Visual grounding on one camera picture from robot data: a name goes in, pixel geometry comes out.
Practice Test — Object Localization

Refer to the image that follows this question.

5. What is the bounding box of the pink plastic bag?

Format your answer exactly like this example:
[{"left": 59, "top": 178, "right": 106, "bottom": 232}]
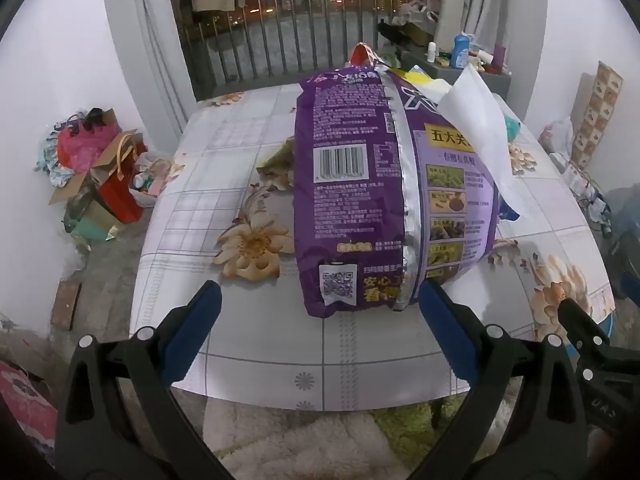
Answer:
[{"left": 57, "top": 120, "right": 118, "bottom": 173}]

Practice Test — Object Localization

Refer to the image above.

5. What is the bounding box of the blue plastic bottle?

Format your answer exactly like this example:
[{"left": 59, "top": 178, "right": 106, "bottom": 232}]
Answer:
[{"left": 450, "top": 31, "right": 473, "bottom": 70}]

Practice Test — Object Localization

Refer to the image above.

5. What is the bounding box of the white fluffy rug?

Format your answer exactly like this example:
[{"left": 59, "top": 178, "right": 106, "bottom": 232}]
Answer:
[{"left": 202, "top": 400, "right": 401, "bottom": 480}]

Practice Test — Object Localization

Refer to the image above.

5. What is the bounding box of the grey cabinet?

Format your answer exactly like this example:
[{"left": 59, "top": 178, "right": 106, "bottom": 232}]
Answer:
[{"left": 380, "top": 42, "right": 513, "bottom": 97}]

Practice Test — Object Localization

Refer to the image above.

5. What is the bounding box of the yellow packet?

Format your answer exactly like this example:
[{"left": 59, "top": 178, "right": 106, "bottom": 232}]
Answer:
[{"left": 400, "top": 65, "right": 436, "bottom": 93}]

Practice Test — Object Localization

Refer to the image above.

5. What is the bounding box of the grey curtain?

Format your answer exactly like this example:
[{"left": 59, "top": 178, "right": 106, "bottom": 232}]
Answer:
[{"left": 440, "top": 0, "right": 501, "bottom": 48}]

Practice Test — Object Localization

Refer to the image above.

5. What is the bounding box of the large purple food bag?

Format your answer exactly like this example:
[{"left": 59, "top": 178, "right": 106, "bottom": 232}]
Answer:
[{"left": 292, "top": 44, "right": 501, "bottom": 318}]

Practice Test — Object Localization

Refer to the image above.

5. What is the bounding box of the green rug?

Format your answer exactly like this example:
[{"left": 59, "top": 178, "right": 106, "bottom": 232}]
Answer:
[{"left": 372, "top": 400, "right": 481, "bottom": 466}]

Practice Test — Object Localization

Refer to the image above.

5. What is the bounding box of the blue bucket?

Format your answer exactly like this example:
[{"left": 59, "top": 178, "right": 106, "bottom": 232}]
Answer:
[{"left": 606, "top": 187, "right": 640, "bottom": 306}]

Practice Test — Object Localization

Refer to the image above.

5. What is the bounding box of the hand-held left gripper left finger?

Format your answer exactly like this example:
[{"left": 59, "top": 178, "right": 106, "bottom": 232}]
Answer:
[{"left": 54, "top": 280, "right": 236, "bottom": 480}]

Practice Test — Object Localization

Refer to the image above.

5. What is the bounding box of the blue packet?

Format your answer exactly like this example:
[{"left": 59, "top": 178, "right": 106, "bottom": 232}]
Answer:
[{"left": 497, "top": 195, "right": 521, "bottom": 222}]

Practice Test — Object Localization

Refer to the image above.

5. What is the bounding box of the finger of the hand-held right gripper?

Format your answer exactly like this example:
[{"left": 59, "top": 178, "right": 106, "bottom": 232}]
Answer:
[{"left": 557, "top": 299, "right": 611, "bottom": 356}]

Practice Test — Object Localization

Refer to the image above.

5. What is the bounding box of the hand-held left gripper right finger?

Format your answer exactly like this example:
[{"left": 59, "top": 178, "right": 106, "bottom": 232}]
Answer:
[{"left": 407, "top": 280, "right": 591, "bottom": 480}]

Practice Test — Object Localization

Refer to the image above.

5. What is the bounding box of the white paper sheet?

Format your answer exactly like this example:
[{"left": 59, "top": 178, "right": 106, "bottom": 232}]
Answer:
[{"left": 437, "top": 64, "right": 522, "bottom": 221}]

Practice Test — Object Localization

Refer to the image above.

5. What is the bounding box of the red patterned mat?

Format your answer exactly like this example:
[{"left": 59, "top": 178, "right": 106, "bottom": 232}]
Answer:
[{"left": 0, "top": 360, "right": 58, "bottom": 456}]

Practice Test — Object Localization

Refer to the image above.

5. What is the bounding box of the tall patterned cardboard box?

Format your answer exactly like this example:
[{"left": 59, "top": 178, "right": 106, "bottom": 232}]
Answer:
[{"left": 570, "top": 60, "right": 624, "bottom": 171}]

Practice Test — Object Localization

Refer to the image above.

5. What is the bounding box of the floral tablecloth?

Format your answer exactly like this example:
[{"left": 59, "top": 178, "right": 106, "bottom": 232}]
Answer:
[{"left": 129, "top": 82, "right": 616, "bottom": 413}]

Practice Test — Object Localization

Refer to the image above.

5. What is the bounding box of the white plastic bag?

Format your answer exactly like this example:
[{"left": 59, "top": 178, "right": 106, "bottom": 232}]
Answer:
[{"left": 539, "top": 117, "right": 574, "bottom": 156}]

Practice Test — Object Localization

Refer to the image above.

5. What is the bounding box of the green gold box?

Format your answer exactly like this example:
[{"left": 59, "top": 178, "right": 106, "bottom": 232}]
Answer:
[{"left": 62, "top": 200, "right": 123, "bottom": 243}]

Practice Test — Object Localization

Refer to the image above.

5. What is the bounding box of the red gift bag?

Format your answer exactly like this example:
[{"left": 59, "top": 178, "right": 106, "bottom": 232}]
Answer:
[{"left": 97, "top": 132, "right": 148, "bottom": 225}]

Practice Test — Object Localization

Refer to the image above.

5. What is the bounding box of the red brick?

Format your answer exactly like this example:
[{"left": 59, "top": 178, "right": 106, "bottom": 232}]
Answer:
[{"left": 50, "top": 280, "right": 82, "bottom": 332}]

